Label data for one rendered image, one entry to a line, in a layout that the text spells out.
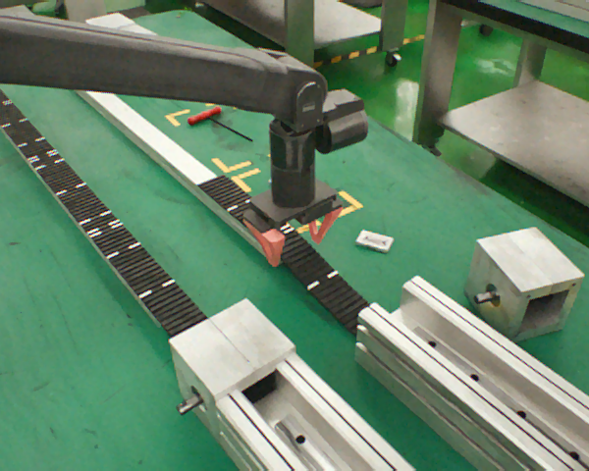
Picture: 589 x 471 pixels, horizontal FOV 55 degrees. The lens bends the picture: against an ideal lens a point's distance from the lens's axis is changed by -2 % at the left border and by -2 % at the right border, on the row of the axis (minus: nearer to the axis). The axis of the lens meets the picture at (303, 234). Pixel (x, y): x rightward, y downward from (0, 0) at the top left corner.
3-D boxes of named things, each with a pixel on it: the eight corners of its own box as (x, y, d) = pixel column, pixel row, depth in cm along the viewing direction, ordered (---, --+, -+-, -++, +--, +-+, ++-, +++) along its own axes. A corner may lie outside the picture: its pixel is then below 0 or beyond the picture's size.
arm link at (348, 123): (256, 61, 67) (296, 87, 62) (336, 40, 72) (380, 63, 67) (261, 149, 75) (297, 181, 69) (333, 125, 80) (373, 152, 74)
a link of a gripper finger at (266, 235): (315, 262, 80) (315, 208, 75) (274, 285, 77) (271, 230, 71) (286, 238, 85) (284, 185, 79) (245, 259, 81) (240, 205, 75)
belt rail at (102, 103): (46, 67, 142) (43, 55, 140) (62, 63, 144) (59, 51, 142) (275, 266, 84) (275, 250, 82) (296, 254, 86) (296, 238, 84)
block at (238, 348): (162, 405, 65) (147, 350, 59) (251, 352, 71) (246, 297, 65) (203, 462, 59) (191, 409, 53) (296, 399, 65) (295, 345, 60)
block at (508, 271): (448, 296, 79) (459, 243, 73) (518, 279, 81) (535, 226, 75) (487, 350, 71) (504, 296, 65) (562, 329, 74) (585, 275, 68)
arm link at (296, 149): (258, 114, 69) (284, 133, 66) (305, 100, 72) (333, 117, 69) (261, 163, 74) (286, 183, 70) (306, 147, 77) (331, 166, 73)
